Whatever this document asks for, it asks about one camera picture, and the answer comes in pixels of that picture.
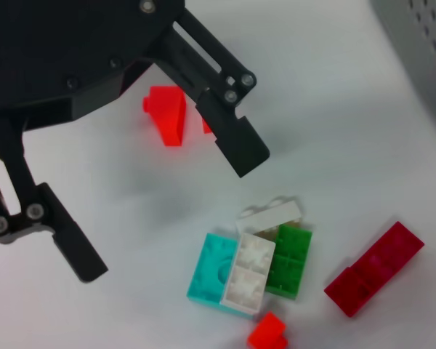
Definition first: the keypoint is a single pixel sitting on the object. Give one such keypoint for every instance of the narrow white brick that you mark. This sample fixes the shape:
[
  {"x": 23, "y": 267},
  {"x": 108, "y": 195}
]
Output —
[{"x": 272, "y": 216}]

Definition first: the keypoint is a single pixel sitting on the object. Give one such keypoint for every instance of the tiny red brick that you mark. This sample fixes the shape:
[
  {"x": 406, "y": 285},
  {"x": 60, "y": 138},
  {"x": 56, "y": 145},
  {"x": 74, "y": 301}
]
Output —
[{"x": 267, "y": 331}]

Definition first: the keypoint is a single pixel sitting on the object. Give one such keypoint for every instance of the long dark red brick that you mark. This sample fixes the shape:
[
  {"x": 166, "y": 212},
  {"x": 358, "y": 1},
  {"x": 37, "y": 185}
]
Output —
[{"x": 374, "y": 269}]

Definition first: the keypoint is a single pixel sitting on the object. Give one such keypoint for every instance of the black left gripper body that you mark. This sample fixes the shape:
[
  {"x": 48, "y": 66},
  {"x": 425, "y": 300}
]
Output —
[{"x": 58, "y": 54}]

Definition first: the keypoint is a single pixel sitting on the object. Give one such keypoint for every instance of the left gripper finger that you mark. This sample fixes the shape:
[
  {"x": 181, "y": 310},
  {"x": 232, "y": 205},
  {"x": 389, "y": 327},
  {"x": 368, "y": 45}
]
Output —
[
  {"x": 76, "y": 247},
  {"x": 240, "y": 145}
]

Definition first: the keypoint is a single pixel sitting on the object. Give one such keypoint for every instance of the wide white brick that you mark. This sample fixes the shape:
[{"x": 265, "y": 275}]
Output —
[{"x": 249, "y": 276}]

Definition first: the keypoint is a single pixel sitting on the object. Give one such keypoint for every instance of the red sloped brick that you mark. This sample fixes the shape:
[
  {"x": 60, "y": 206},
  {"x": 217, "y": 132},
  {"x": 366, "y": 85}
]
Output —
[{"x": 167, "y": 112}]

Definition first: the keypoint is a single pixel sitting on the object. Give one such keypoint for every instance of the teal plate brick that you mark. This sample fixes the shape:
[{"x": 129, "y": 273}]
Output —
[{"x": 210, "y": 269}]

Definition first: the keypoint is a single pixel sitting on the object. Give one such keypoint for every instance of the green brick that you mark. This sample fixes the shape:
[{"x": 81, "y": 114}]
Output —
[{"x": 288, "y": 261}]

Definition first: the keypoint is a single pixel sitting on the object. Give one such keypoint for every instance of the grey perforated storage bin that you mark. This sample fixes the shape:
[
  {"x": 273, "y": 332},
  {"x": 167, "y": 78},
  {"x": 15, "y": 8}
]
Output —
[{"x": 421, "y": 54}]

